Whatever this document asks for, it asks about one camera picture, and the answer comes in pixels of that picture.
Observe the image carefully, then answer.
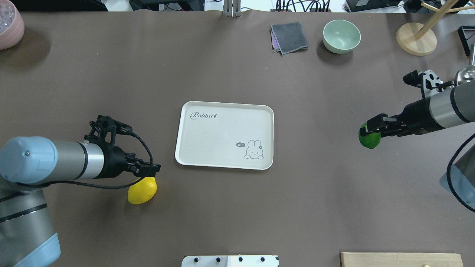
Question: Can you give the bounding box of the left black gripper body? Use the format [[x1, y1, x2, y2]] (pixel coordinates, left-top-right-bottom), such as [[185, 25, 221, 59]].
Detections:
[[100, 144, 141, 178]]

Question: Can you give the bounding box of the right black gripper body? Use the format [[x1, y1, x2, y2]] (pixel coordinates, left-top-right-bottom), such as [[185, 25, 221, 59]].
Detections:
[[382, 100, 444, 137]]

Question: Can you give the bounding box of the green lime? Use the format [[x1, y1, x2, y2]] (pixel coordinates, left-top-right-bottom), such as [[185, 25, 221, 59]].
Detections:
[[358, 129, 381, 150]]

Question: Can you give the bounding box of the yellow lemon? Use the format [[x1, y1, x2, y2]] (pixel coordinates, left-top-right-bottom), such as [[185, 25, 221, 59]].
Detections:
[[127, 177, 157, 205]]

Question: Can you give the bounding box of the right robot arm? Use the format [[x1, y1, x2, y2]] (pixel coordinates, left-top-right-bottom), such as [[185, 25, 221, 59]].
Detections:
[[358, 82, 474, 212]]

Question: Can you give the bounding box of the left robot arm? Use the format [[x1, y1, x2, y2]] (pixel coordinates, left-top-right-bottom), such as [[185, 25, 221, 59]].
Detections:
[[1, 136, 161, 267]]

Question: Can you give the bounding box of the black glass rack tray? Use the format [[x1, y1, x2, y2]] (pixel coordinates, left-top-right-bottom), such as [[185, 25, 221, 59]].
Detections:
[[457, 26, 475, 56]]

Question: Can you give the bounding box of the white rabbit tray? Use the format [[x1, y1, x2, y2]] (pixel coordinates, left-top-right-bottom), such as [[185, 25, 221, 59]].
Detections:
[[175, 101, 274, 170]]

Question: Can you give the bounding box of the metal scoop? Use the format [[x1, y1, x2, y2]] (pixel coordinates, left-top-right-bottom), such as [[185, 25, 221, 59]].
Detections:
[[456, 43, 475, 86]]

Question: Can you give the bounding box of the wooden mug tree stand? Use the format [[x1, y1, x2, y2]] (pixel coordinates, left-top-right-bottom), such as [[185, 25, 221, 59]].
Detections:
[[396, 0, 475, 56]]

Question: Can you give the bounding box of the mint green bowl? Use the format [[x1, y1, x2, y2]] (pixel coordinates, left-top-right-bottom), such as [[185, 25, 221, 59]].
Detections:
[[322, 20, 361, 54]]

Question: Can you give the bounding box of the grey folded cloth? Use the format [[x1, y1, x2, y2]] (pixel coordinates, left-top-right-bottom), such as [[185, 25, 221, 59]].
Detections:
[[270, 22, 308, 55]]

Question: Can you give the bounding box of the purple cloth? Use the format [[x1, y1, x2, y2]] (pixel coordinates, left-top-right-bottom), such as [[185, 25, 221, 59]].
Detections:
[[269, 29, 281, 53]]

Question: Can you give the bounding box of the wooden cutting board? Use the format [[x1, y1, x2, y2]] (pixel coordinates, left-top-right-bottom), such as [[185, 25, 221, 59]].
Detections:
[[341, 252, 463, 267]]

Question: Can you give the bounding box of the pink bowl with ice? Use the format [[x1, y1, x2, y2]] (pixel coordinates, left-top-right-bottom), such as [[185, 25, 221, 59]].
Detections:
[[0, 0, 25, 50]]

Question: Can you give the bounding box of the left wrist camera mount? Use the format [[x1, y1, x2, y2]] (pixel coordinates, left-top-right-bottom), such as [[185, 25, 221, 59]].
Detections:
[[84, 115, 133, 146]]

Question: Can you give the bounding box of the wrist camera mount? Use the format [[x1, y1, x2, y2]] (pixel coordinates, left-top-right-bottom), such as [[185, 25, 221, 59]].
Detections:
[[84, 115, 133, 146], [403, 70, 456, 100]]

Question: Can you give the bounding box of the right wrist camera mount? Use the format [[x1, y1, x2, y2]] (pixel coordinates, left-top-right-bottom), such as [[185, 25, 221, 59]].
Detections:
[[403, 70, 456, 100]]

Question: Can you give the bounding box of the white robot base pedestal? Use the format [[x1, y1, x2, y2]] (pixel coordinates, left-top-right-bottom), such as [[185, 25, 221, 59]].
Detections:
[[181, 255, 279, 267]]

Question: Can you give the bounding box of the aluminium frame post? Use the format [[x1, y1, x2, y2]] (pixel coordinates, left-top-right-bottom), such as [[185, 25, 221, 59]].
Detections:
[[223, 0, 241, 17]]

